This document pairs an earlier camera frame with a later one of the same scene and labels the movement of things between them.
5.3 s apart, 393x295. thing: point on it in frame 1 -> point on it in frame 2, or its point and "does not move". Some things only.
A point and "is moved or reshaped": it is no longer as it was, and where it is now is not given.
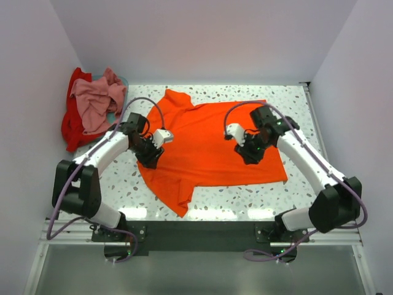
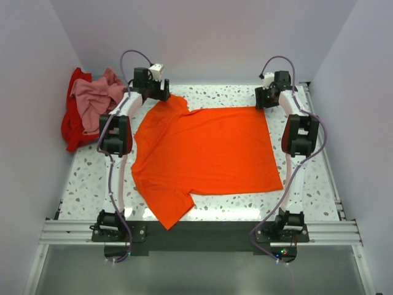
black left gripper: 150,161 -> 161,94
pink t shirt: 100,100 does not move
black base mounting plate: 121,244 does not move
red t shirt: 72,127 does not move
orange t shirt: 201,155 is moved or reshaped
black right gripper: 249,157 -> 260,101
